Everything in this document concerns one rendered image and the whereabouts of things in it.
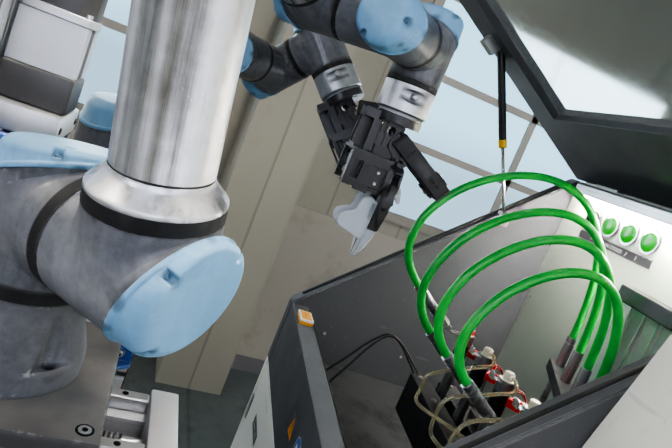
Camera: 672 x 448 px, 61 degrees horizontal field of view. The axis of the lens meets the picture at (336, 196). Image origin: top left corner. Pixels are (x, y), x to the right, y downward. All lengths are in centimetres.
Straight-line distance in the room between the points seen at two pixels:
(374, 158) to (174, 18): 44
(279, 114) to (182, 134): 196
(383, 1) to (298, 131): 174
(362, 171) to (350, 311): 62
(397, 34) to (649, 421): 52
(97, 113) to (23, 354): 54
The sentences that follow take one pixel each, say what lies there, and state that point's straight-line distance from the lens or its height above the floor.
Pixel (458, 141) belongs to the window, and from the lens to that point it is 295.
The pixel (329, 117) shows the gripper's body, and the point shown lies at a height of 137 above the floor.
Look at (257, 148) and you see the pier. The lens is 239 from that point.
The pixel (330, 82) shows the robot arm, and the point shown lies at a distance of 97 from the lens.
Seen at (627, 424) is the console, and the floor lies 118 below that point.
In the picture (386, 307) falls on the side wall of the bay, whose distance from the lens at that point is 137.
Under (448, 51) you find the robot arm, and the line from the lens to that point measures 80.
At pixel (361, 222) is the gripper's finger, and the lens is 81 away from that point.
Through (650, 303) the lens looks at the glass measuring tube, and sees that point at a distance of 113.
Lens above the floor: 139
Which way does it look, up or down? 8 degrees down
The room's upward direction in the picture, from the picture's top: 22 degrees clockwise
